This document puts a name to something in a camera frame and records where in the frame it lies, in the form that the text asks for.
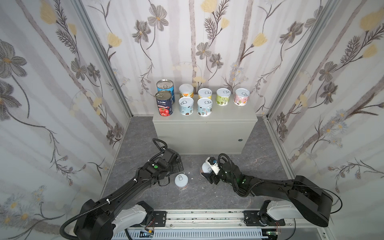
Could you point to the dark red label can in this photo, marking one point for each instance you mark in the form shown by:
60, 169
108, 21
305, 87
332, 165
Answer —
164, 103

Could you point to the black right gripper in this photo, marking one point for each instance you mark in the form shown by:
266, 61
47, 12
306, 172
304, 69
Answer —
214, 176

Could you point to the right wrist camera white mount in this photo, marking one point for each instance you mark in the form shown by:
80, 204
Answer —
213, 164

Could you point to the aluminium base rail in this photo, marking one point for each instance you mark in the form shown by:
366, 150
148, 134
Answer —
137, 218

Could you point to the white lid can green label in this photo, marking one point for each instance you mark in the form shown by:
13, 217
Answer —
223, 97

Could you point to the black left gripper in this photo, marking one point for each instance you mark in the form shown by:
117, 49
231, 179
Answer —
176, 162

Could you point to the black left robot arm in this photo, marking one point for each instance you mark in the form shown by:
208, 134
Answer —
95, 220

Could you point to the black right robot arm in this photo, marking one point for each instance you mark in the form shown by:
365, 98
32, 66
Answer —
312, 202

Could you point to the white lid can orange label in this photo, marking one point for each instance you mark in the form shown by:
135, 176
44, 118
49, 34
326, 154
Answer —
186, 90

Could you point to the white lid can yellow label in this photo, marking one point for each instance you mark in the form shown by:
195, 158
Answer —
205, 93

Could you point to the white lid can blue label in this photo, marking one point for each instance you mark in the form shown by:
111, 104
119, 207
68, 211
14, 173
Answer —
204, 107

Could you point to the blue label soup can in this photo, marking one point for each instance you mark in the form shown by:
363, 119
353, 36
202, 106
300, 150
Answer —
166, 85

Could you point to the white lid can pink label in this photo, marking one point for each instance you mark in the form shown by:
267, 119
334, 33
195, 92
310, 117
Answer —
181, 181

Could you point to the white ribbed cable duct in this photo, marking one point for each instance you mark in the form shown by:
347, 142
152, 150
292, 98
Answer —
199, 234

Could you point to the grey metal cabinet box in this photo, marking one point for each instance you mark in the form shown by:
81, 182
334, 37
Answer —
217, 133

